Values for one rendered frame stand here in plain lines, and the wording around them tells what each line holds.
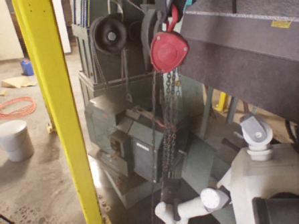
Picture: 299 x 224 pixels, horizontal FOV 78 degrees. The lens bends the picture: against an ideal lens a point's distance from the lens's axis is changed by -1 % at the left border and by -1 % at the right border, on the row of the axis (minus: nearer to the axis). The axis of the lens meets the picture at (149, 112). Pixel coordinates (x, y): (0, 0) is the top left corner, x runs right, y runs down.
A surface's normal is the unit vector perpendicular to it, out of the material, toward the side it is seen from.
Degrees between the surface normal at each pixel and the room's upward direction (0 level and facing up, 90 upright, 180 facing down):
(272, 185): 30
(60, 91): 90
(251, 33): 78
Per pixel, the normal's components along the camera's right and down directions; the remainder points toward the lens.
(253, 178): -0.46, -0.64
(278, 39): -0.82, 0.10
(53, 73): 0.55, 0.43
